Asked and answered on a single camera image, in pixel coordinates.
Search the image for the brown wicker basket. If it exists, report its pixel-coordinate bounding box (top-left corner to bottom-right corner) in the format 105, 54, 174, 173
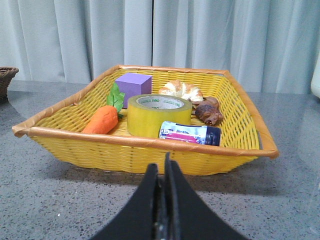
0, 66, 19, 102

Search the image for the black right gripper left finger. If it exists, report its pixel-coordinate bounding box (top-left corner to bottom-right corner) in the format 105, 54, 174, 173
92, 163, 158, 240

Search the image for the yellow tape roll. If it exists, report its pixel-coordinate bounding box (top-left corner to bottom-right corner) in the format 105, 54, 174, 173
127, 94, 193, 138

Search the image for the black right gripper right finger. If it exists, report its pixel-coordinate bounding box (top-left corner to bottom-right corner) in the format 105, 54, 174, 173
164, 153, 246, 240

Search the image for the dark brown pastry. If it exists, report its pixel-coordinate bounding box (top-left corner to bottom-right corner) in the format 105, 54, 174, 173
190, 96, 224, 126

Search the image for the white object at right edge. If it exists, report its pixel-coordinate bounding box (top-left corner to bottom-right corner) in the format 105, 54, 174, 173
310, 55, 320, 98

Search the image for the orange toy carrot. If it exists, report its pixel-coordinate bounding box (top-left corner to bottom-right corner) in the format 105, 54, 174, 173
82, 82, 125, 135

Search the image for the small labelled bottle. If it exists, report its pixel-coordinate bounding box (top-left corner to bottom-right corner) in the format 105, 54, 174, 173
158, 121, 222, 147

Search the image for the yellow woven basket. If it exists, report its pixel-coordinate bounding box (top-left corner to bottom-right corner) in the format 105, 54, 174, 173
12, 65, 279, 176

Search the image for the grey curtain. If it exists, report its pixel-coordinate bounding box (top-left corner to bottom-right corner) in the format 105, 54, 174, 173
0, 0, 320, 94

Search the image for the purple cube block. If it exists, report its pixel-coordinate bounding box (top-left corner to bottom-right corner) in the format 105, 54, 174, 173
115, 72, 152, 109

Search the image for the light croissant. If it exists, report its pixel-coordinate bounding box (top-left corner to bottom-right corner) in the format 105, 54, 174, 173
158, 80, 204, 102

